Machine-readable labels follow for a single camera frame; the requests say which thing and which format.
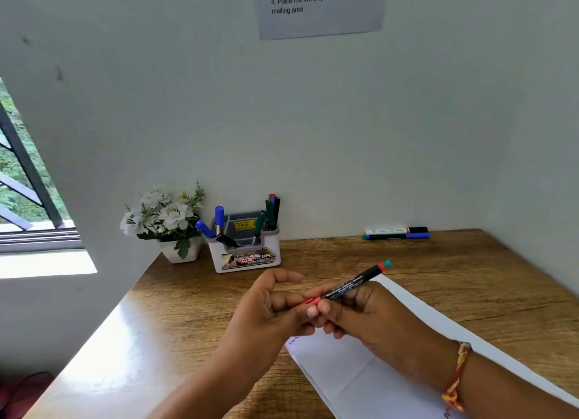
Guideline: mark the person's right hand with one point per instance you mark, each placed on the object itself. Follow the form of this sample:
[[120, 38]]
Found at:
[[384, 328]]

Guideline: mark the person's left hand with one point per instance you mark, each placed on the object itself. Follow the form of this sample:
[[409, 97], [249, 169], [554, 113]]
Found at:
[[253, 328]]

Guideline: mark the person's left thumb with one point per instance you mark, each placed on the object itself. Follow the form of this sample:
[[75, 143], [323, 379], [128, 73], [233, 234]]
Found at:
[[304, 315]]

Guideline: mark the person's right thumb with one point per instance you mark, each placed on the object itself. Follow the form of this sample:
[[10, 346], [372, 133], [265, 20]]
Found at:
[[334, 309]]

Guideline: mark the person's left middle finger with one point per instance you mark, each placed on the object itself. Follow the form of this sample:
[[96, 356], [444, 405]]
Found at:
[[281, 276]]

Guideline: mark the red marker cap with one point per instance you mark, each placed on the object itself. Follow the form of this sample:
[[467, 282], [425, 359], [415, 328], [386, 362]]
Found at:
[[310, 300]]

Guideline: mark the black marker with green end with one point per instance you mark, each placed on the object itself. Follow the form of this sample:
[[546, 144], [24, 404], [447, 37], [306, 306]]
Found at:
[[357, 281]]

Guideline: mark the person's right forearm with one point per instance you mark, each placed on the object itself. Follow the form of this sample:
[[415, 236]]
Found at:
[[506, 391]]

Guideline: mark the person's left forearm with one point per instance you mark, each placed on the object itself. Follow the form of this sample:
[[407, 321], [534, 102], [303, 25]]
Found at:
[[212, 387]]

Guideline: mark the white desk organizer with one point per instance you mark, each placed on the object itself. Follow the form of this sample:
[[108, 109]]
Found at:
[[246, 253]]

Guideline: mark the white envelope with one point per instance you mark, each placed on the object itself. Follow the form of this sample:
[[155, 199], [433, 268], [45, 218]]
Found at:
[[353, 378]]

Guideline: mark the blue marker with green end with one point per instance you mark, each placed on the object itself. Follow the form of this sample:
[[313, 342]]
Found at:
[[398, 236]]

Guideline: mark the white marker with black cap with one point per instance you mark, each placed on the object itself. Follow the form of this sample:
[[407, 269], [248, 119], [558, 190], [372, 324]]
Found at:
[[393, 230]]

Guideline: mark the white flower pot plant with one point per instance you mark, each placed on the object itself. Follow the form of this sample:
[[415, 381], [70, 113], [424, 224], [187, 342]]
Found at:
[[169, 219]]

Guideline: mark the printed paper notice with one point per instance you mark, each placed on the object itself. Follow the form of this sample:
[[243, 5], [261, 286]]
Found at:
[[319, 7]]

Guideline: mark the grey window frame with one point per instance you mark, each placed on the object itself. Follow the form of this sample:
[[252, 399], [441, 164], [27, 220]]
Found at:
[[27, 197]]

